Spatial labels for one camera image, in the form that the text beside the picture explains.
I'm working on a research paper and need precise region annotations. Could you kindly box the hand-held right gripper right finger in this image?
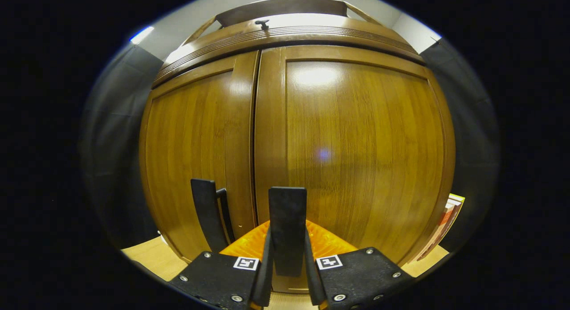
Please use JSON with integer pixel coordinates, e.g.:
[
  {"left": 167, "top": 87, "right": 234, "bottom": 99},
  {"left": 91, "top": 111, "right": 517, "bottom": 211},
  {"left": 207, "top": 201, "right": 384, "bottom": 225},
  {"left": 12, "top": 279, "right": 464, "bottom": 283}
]
[{"left": 304, "top": 220, "right": 417, "bottom": 310}]

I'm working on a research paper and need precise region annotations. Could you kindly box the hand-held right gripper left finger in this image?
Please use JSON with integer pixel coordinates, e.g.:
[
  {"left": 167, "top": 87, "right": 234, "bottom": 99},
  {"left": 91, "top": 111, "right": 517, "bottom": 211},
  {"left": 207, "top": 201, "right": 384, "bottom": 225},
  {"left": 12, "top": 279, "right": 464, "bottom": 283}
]
[{"left": 168, "top": 221, "right": 274, "bottom": 310}]

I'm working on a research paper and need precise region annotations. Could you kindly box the wooden cabinet door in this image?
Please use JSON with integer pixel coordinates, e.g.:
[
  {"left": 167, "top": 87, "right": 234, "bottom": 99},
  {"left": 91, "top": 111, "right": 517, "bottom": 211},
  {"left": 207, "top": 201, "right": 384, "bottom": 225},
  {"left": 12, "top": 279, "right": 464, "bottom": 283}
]
[
  {"left": 254, "top": 45, "right": 457, "bottom": 293},
  {"left": 139, "top": 51, "right": 260, "bottom": 261}
]

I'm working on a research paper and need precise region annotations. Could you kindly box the wooden double-door shoe cabinet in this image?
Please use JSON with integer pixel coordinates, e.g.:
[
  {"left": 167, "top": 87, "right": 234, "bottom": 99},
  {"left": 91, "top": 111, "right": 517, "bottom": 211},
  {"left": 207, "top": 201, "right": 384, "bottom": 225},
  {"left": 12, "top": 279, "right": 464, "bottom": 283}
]
[{"left": 138, "top": 0, "right": 458, "bottom": 295}]

